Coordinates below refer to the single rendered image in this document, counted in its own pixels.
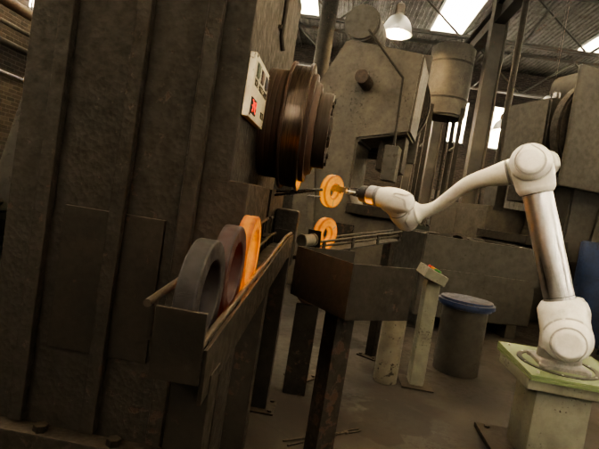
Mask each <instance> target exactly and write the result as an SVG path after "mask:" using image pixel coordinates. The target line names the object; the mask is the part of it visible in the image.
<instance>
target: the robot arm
mask: <svg viewBox="0 0 599 449"><path fill-rule="evenodd" d="M560 167H561V162H560V158H559V156H558V154H557V153H555V152H554V151H549V150H548V149H547V148H546V147H545V146H544V145H542V144H539V143H526V144H523V145H522V146H520V147H518V148H517V149H516V150H515V151H514V152H513V154H512V155H511V158H509V159H506V160H503V161H501V162H499V163H496V164H495V165H493V166H490V167H487V168H484V169H482V170H480V171H477V172H475V173H472V174H470V175H468V176H466V177H465V178H463V179H461V180H460V181H458V182H457V183H456V184H454V185H453V186H452V187H451V188H449V189H448V190H447V191H446V192H444V193H443V194H442V195H441V196H439V197H438V198H437V199H436V200H434V201H433V202H430V203H427V204H419V203H418V202H416V201H414V195H413V194H411V193H410V192H407V191H405V190H402V189H399V188H394V187H380V186H374V185H371V186H366V185H363V186H361V187H360V189H358V188H351V187H349V188H346V187H342V186H340V185H339V184H338V185H334V186H333V187H332V189H331V191H334V192H339V193H342V192H345V193H347V194H348V195H352V196H355V197H358V199H359V201H361V202H365V203H366V204H369V205H372V206H375V207H379V208H381V209H382V210H383V211H385V212H386V213H387V214H389V216H390V219H391V221H392V222H393V223H394V224H395V225H396V226H397V227H398V228H399V229H401V230H403V231H406V232H409V231H413V230H414V229H415V228H416V227H417V225H418V224H420V223H421V222H422V220H423V219H424V218H425V217H428V216H432V215H435V214H437V213H439V212H440V211H441V210H443V209H444V208H446V207H448V206H449V205H451V204H452V203H454V202H455V201H456V200H458V199H460V198H461V197H463V196H464V195H465V194H466V193H468V192H470V191H472V190H475V189H478V188H480V187H487V186H498V185H511V184H514V188H515V191H516V192H517V193H518V195H519V196H522V200H523V205H524V208H525V213H526V217H527V222H528V227H529V235H530V238H531V243H532V248H533V252H534V257H535V261H536V266H537V273H538V278H539V282H540V287H541V291H542V296H543V300H541V301H540V303H539V304H538V306H537V318H538V324H539V330H540V332H539V341H538V346H537V351H536V350H527V355H530V356H531V357H532V358H533V359H534V360H535V362H536V363H537V364H538V366H539V367H541V368H544V369H547V370H553V371H562V372H567V373H572V374H577V375H581V376H585V377H588V378H591V377H592V372H590V371H588V370H587V369H586V368H584V366H583V365H582V360H584V359H586V358H587V357H588V356H590V354H591V353H592V352H593V350H594V347H595V336H594V333H593V331H592V325H591V311H590V308H589V305H588V303H587V302H586V301H585V300H584V299H583V298H580V297H575V292H574V288H573V284H572V279H571V275H570V268H569V263H568V258H567V254H566V250H565V246H564V241H563V237H562V229H561V225H560V220H559V217H558V212H557V207H556V203H555V199H554V189H555V187H556V177H555V173H556V172H557V171H558V170H559V168H560Z"/></svg>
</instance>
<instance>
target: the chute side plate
mask: <svg viewBox="0 0 599 449"><path fill-rule="evenodd" d="M293 235H294V234H293ZM293 235H291V236H290V237H288V238H287V240H286V241H285V242H284V244H283V245H282V247H281V248H280V249H279V250H278V251H277V252H276V254H275V256H274V257H273V258H272V260H271V261H270V262H269V264H268V265H267V267H266V268H265V269H264V271H263V272H262V273H261V275H260V276H259V277H258V279H257V280H256V281H255V282H254V283H253V285H252V286H251V287H250V289H249V290H248V292H247V293H246V294H245V296H244V297H243V299H242V300H241V302H240V303H239V305H238V306H237V307H236V308H235V310H234V311H233V312H232V313H231V314H230V316H229V317H228V318H227V320H226V321H225V323H224V324H223V325H222V327H221V328H220V329H219V331H218V332H217V334H216V335H215V337H214V338H213V339H212V340H211V341H210V343H209V344H208V345H207V347H206V348H205V349H204V351H203V357H202V365H201V377H200V385H199V391H198V398H197V406H201V404H202V402H203V401H204V399H205V397H206V395H207V394H208V391H209V379H210V375H211V373H212V372H213V371H214V370H215V369H216V367H217V366H218V364H219V363H220V369H219V373H220V372H221V370H222V369H223V367H224V365H225V364H226V361H227V359H228V358H229V356H230V354H232V352H233V350H234V348H235V346H236V344H237V343H238V341H239V339H240V338H241V336H242V334H243V333H244V331H245V329H246V328H247V326H248V324H249V323H250V320H251V318H252V317H253V315H254V314H255V313H256V311H257V309H258V307H259V305H260V303H261V302H262V300H263V298H264V297H265V292H266V286H267V285H268V284H269V288H270V287H271V285H272V283H273V281H274V280H275V277H276V276H277V275H278V273H279V272H280V270H281V268H282V266H283V264H284V262H285V261H286V259H287V258H288V257H289V255H290V249H291V247H292V241H293ZM290 244H291V245H290Z"/></svg>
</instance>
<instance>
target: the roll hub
mask: <svg viewBox="0 0 599 449"><path fill-rule="evenodd" d="M334 96H335V94H329V93H322V94H321V97H320V101H319V105H318V110H317V114H316V124H315V131H314V137H313V143H312V151H311V162H310V166H311V167H314V168H320V169H324V161H325V157H326V153H327V149H328V148H329V145H330V141H331V135H332V124H333V118H334V116H333V115H332V114H333V109H332V103H333V102H334V99H335V98H334ZM327 135H330V138H329V141H326V139H327Z"/></svg>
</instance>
